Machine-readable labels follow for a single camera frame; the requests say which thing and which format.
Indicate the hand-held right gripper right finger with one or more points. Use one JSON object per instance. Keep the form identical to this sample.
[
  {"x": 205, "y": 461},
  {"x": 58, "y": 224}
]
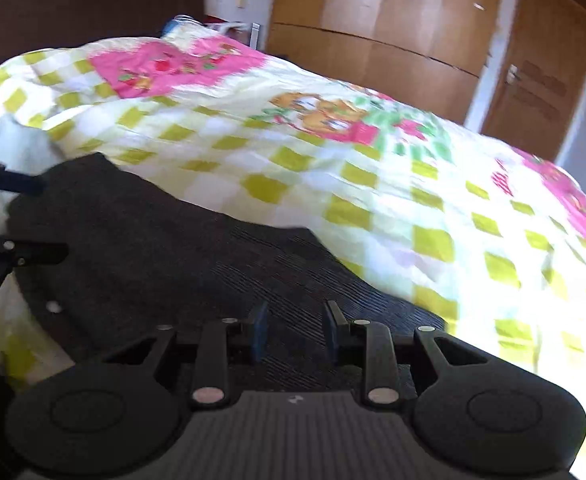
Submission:
[{"x": 331, "y": 335}]

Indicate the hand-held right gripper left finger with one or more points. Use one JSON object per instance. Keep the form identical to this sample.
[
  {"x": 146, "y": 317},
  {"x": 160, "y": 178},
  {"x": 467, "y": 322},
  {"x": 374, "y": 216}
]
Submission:
[{"x": 259, "y": 335}]

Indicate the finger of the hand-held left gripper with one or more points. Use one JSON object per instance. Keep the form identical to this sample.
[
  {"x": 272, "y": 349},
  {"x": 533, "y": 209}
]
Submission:
[
  {"x": 33, "y": 254},
  {"x": 20, "y": 182}
]

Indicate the dark grey checked pants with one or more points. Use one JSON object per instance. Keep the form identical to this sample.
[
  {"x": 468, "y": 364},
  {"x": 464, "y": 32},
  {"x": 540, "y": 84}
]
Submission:
[{"x": 148, "y": 240}]

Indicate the white textured cloth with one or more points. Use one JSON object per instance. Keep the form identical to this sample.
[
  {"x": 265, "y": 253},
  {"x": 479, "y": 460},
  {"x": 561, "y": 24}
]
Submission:
[{"x": 18, "y": 142}]

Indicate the printed bed sheet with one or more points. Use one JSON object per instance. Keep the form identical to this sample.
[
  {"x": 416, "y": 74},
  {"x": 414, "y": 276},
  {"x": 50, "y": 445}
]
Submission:
[{"x": 373, "y": 185}]

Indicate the dark brown headboard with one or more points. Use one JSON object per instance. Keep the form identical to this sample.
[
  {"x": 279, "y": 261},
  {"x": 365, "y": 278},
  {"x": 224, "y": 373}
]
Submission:
[{"x": 73, "y": 10}]

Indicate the red cloth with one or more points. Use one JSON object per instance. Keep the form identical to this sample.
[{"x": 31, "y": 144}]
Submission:
[{"x": 220, "y": 22}]

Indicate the grey flat object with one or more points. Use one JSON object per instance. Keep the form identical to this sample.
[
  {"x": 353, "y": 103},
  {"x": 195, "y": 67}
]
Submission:
[{"x": 254, "y": 35}]

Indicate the wooden door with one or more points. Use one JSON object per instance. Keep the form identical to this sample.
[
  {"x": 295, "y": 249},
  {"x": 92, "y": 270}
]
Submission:
[{"x": 538, "y": 85}]

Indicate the wooden wardrobe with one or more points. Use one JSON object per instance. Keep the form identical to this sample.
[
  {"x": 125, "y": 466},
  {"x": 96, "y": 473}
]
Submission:
[{"x": 388, "y": 15}]

